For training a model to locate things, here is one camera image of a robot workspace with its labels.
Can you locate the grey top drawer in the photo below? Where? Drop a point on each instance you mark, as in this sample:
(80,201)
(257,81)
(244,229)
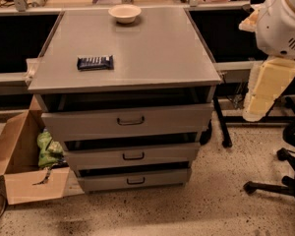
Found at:
(129,122)

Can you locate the grey drawer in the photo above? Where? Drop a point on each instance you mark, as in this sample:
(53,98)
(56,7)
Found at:
(131,156)
(135,180)
(129,122)

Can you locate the grey bottom drawer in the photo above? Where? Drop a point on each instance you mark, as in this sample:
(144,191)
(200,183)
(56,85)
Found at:
(135,180)

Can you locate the black desk leg frame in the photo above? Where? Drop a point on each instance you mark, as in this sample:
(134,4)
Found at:
(224,120)

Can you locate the grey drawer cabinet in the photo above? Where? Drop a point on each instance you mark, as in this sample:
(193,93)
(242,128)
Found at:
(158,61)

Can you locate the grey middle drawer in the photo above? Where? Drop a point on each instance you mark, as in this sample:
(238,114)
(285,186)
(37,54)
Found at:
(131,156)

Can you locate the brown cardboard box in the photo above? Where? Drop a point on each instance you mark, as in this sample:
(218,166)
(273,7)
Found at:
(19,161)

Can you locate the blue snack bar wrapper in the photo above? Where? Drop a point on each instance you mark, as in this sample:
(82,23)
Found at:
(95,63)

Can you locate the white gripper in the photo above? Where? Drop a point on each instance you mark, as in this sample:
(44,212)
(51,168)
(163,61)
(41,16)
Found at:
(277,27)

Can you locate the white bowl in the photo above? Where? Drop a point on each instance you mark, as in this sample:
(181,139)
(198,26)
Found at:
(125,13)

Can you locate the green chip bag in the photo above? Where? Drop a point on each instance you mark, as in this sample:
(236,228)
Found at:
(50,151)

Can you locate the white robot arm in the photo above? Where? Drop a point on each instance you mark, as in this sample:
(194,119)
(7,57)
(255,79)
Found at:
(273,23)

